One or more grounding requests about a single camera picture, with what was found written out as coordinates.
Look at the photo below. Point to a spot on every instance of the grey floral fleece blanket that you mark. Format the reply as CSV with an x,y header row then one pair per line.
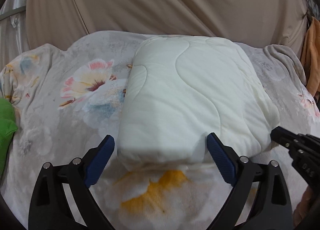
x,y
66,102

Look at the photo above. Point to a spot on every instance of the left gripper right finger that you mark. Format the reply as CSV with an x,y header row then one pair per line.
x,y
259,198

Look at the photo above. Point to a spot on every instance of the bright green garment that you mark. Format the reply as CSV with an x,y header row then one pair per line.
x,y
7,130

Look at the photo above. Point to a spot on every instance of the cream quilted jacket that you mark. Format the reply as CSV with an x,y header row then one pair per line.
x,y
183,88

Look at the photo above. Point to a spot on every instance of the orange brown garment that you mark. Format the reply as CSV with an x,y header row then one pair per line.
x,y
310,58

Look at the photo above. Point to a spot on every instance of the person's right hand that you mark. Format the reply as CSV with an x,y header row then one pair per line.
x,y
304,206

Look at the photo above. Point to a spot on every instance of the white sheer curtain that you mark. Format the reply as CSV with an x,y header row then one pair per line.
x,y
13,30

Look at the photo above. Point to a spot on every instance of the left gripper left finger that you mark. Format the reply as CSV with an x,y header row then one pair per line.
x,y
61,197

